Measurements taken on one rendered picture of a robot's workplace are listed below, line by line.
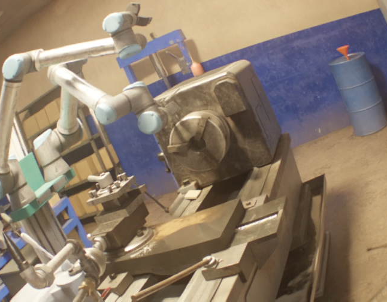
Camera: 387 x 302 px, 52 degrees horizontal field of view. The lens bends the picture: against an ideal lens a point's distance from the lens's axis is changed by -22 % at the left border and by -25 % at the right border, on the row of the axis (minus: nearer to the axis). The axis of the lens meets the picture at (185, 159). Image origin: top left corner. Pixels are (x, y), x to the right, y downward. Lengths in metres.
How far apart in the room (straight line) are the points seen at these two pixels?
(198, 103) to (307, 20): 3.38
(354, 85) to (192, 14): 2.27
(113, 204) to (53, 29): 5.03
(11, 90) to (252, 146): 1.26
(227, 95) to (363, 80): 2.85
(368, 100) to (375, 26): 1.21
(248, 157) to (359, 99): 2.73
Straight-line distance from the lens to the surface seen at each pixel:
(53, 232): 2.80
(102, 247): 1.72
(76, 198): 6.61
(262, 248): 1.54
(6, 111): 2.06
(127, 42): 1.79
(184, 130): 2.21
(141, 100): 1.93
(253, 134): 2.36
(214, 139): 2.19
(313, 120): 5.71
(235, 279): 1.42
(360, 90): 4.90
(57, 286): 1.02
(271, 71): 5.63
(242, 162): 2.41
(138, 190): 1.90
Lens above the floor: 1.47
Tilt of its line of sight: 11 degrees down
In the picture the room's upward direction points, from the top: 25 degrees counter-clockwise
